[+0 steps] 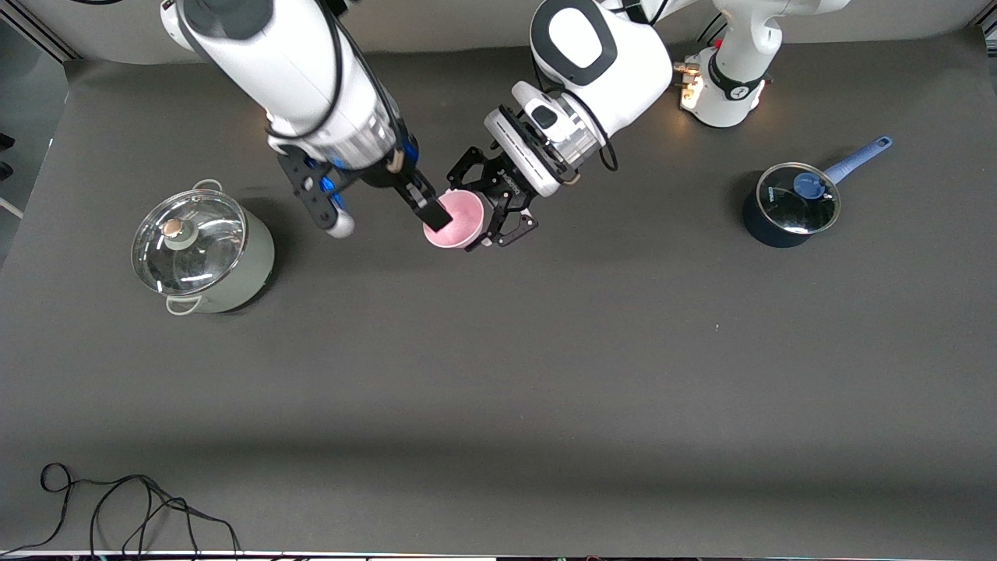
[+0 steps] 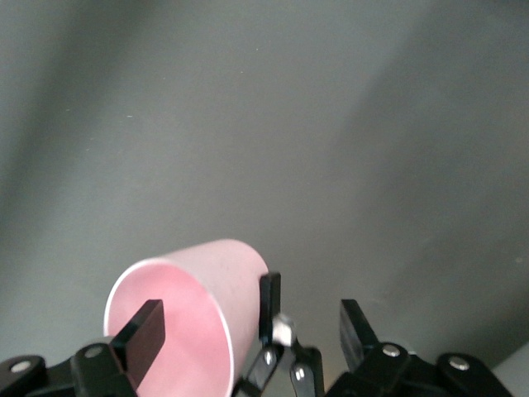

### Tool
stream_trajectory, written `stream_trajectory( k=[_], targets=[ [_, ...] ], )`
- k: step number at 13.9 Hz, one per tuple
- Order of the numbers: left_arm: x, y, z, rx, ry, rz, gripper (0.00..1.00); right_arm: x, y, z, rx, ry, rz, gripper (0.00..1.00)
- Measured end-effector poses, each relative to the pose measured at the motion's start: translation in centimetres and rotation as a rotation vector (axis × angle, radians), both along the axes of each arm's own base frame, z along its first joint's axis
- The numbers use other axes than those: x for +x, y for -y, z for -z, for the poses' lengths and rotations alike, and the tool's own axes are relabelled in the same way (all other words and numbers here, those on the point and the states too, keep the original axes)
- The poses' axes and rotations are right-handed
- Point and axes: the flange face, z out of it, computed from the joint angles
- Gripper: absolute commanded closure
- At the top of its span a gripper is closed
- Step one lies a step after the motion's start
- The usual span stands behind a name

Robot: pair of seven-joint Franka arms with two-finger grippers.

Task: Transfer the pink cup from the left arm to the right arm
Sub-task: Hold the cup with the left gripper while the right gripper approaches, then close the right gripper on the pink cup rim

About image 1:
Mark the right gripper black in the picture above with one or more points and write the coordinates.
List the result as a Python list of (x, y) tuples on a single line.
[(387, 175)]

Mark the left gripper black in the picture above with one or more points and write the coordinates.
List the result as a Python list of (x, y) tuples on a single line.
[(492, 176)]

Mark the pink plastic cup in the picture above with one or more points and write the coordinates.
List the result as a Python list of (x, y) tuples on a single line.
[(463, 222)]

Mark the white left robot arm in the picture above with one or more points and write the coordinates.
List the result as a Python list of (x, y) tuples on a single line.
[(623, 70)]

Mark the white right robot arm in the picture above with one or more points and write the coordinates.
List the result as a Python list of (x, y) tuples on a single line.
[(273, 62)]

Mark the grey-green stockpot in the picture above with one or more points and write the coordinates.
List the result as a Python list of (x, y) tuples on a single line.
[(249, 265)]

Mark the glass lid with wooden knob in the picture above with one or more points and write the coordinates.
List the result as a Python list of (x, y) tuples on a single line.
[(195, 249)]

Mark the glass lid with blue knob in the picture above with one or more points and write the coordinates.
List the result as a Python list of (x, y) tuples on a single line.
[(779, 204)]

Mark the black metal rail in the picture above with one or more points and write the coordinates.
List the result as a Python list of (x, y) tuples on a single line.
[(48, 35)]

